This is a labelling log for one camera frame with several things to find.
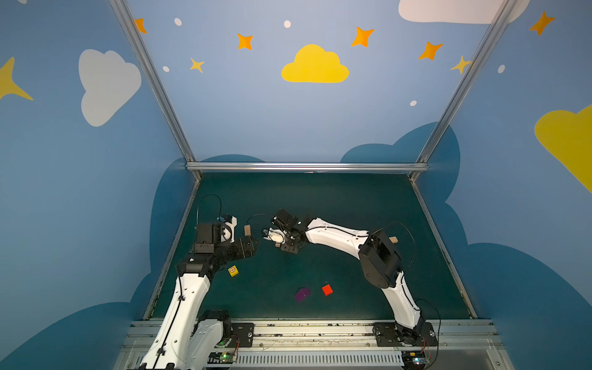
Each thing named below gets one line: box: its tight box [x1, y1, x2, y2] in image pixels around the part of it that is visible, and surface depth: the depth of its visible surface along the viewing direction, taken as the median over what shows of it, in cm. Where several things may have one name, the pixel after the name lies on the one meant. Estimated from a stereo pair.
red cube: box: [321, 283, 333, 297], surface depth 86 cm
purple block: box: [295, 287, 311, 303], surface depth 84 cm
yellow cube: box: [227, 265, 239, 278], surface depth 89 cm
